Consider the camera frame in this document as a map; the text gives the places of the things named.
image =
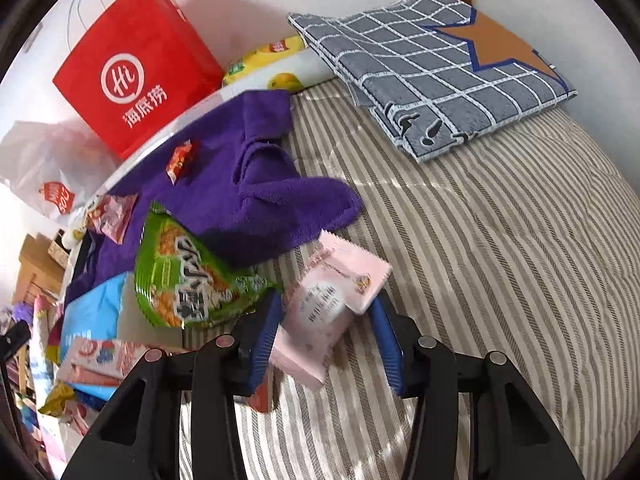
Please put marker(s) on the pink strawberry snack packet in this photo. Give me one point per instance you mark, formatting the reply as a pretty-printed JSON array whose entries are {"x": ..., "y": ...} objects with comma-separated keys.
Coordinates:
[{"x": 100, "y": 355}]

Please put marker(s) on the white plastic bag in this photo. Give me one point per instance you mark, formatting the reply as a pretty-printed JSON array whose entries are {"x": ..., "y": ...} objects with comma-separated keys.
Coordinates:
[{"x": 35, "y": 160}]

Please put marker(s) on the red snack packet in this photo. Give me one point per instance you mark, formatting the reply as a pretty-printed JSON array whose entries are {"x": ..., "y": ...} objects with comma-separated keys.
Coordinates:
[{"x": 262, "y": 395}]

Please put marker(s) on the yellow wrapper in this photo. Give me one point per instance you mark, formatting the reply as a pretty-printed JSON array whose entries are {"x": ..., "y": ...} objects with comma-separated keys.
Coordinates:
[{"x": 56, "y": 399}]

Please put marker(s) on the small pink snack packet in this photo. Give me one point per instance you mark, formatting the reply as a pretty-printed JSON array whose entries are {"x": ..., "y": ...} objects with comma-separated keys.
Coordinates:
[{"x": 114, "y": 215}]

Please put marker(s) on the striped quilt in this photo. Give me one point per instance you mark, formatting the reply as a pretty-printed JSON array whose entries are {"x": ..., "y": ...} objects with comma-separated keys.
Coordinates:
[{"x": 500, "y": 260}]

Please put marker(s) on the small red candy packet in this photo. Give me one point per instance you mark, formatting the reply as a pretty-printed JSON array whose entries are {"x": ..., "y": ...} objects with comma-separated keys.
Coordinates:
[{"x": 181, "y": 160}]

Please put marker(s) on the blue tissue pack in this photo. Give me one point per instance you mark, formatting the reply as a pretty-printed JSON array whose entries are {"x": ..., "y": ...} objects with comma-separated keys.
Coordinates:
[{"x": 95, "y": 310}]

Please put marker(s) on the grey checked cloth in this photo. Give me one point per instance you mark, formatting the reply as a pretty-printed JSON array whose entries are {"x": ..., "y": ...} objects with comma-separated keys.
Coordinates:
[{"x": 400, "y": 60}]

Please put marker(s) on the green snack bag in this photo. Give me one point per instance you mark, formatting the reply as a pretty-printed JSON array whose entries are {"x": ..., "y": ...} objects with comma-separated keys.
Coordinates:
[{"x": 185, "y": 270}]

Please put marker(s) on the wooden furniture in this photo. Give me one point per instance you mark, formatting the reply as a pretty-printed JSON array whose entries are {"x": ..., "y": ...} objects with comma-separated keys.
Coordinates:
[{"x": 32, "y": 265}]

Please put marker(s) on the red paper bag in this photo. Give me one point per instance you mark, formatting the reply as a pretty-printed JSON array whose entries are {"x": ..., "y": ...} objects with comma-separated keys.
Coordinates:
[{"x": 135, "y": 60}]

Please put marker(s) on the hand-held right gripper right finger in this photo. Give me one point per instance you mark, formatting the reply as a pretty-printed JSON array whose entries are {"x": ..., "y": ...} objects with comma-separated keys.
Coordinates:
[{"x": 385, "y": 340}]

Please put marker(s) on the purple towel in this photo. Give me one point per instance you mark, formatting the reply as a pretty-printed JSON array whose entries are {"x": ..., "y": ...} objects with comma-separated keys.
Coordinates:
[{"x": 280, "y": 200}]

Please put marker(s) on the fruit print pillow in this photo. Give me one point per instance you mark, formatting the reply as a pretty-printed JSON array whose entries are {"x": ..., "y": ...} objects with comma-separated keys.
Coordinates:
[{"x": 260, "y": 67}]

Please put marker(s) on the pale pink snack packet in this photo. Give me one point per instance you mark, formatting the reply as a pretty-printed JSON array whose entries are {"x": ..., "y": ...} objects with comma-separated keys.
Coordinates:
[{"x": 320, "y": 305}]

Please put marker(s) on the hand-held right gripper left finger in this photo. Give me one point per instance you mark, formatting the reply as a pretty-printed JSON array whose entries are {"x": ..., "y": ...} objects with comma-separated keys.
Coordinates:
[{"x": 265, "y": 340}]

